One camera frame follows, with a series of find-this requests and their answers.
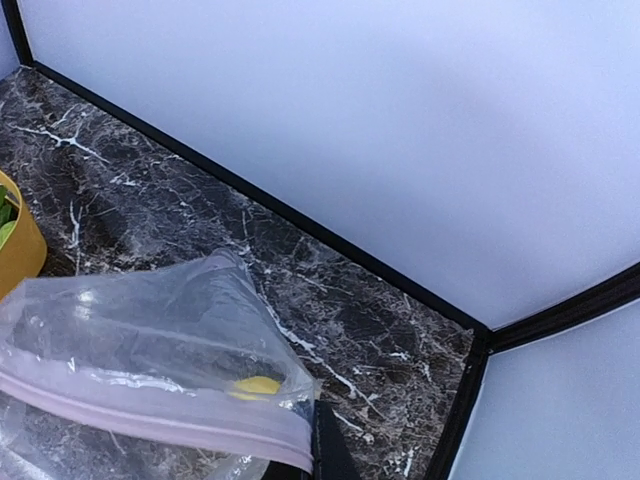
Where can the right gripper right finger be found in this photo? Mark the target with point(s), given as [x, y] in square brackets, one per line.
[332, 459]

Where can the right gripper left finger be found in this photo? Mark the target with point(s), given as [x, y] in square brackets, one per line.
[280, 471]

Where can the yellow toy lemon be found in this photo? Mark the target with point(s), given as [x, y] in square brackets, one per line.
[254, 388]

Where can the clear dotted zip bag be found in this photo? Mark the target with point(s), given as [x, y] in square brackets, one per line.
[125, 376]

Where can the yellow plastic basket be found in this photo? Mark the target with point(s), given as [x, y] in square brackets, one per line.
[24, 251]

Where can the green toy leafy vegetable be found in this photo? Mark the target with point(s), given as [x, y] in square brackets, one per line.
[9, 213]

